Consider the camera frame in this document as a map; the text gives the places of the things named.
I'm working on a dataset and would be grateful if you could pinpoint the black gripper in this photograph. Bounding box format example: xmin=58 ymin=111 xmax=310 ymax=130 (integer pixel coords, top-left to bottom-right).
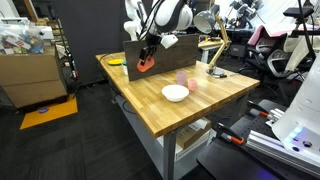
xmin=139 ymin=33 xmax=161 ymax=62

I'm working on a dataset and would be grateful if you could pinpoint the red plastic cup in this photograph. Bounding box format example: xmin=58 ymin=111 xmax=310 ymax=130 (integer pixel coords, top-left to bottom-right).
xmin=137 ymin=56 xmax=155 ymax=72

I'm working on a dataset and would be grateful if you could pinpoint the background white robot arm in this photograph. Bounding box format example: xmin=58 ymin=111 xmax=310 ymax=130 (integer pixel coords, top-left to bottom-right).
xmin=123 ymin=0 xmax=162 ymax=54

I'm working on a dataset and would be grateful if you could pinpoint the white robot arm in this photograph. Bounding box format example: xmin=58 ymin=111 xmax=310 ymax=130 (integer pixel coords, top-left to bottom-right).
xmin=137 ymin=0 xmax=320 ymax=163

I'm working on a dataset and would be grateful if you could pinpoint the purple translucent cup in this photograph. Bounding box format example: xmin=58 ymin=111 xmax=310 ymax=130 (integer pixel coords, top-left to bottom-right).
xmin=176 ymin=71 xmax=188 ymax=85

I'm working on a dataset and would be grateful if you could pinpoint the white bowl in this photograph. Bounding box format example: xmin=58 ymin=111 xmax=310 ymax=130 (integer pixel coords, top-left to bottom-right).
xmin=162 ymin=84 xmax=189 ymax=102

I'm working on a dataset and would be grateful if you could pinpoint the white green-lidded container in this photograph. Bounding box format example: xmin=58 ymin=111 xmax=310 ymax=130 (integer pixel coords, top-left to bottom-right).
xmin=122 ymin=60 xmax=128 ymax=75

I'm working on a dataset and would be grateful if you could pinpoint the yellow plate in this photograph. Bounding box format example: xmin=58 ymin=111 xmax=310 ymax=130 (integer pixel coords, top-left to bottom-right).
xmin=108 ymin=59 xmax=123 ymax=66

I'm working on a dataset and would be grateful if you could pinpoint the dark wooden board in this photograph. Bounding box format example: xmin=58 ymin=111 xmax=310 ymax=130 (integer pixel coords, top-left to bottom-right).
xmin=123 ymin=34 xmax=198 ymax=81

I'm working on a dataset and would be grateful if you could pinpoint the pink mug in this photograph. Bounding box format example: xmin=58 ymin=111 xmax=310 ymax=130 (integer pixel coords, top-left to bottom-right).
xmin=187 ymin=78 xmax=197 ymax=91

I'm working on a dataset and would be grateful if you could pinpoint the grey wooden desk lamp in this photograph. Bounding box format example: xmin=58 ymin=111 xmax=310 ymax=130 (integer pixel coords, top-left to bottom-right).
xmin=192 ymin=4 xmax=232 ymax=79

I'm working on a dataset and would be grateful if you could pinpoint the cardboard box under table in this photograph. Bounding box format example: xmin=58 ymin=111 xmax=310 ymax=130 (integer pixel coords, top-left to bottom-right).
xmin=176 ymin=118 xmax=211 ymax=149

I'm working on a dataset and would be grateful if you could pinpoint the near black orange clamp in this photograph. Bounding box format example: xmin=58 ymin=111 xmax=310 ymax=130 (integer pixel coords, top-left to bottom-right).
xmin=216 ymin=122 xmax=244 ymax=145

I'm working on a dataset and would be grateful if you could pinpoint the black orange clamp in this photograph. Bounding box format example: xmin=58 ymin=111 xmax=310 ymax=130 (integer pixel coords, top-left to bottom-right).
xmin=247 ymin=100 xmax=269 ymax=117
xmin=216 ymin=122 xmax=244 ymax=145

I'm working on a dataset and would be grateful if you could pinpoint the large cardboard box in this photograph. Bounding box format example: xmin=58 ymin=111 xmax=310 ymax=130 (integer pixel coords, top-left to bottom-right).
xmin=0 ymin=46 xmax=67 ymax=108

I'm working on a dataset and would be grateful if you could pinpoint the clear bag of items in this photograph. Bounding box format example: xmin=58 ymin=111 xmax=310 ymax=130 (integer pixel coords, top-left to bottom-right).
xmin=0 ymin=23 xmax=45 ymax=55

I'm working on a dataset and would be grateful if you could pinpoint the far black orange clamp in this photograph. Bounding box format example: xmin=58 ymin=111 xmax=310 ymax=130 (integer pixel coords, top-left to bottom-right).
xmin=247 ymin=100 xmax=269 ymax=117

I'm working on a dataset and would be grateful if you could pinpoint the orange floor mat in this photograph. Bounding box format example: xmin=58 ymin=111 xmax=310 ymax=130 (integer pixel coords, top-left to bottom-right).
xmin=20 ymin=95 xmax=78 ymax=130

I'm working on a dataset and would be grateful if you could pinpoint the pink grey office chair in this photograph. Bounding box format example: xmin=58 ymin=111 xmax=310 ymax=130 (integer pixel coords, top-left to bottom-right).
xmin=240 ymin=25 xmax=319 ymax=79

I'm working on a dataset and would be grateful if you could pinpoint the wooden table with grey frame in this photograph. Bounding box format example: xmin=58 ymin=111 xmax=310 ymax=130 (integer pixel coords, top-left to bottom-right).
xmin=96 ymin=52 xmax=259 ymax=180

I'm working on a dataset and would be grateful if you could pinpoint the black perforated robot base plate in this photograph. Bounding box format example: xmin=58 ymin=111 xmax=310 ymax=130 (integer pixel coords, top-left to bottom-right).
xmin=197 ymin=100 xmax=319 ymax=180

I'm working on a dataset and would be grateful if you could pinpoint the aluminium extrusion rail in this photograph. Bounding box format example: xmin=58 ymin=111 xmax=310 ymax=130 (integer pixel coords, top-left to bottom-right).
xmin=246 ymin=127 xmax=320 ymax=178

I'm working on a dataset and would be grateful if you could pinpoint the black camera on stand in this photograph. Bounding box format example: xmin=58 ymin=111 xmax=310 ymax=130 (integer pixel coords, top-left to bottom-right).
xmin=283 ymin=7 xmax=314 ymax=37

